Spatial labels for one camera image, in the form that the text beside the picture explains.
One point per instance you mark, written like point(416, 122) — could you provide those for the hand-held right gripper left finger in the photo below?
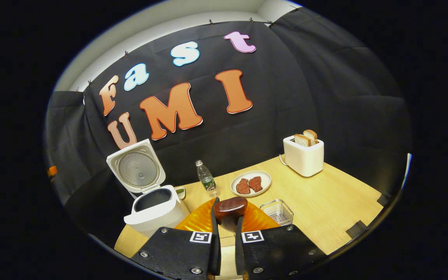
point(215, 249)

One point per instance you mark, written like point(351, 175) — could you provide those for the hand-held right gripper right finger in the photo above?
point(238, 252)

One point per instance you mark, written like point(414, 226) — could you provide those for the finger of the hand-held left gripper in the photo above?
point(52, 172)

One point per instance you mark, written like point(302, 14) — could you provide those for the brown wooden spoon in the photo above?
point(230, 206)

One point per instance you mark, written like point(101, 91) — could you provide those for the white rice cooker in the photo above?
point(158, 217)

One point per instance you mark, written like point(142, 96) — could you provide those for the red meat piece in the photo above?
point(256, 184)
point(242, 186)

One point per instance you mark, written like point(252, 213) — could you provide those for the small white green cup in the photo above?
point(180, 192)

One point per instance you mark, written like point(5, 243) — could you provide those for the clear plastic water bottle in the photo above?
point(207, 181)

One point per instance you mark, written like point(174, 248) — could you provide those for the white round plate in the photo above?
point(263, 175)

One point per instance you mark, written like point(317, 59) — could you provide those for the white toaster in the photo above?
point(303, 159)

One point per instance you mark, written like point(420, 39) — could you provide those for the black table edge clip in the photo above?
point(383, 200)
point(357, 229)

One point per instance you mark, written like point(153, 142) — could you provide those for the toast slice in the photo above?
point(311, 136)
point(301, 140)

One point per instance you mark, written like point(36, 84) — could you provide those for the black backdrop cloth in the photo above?
point(278, 97)

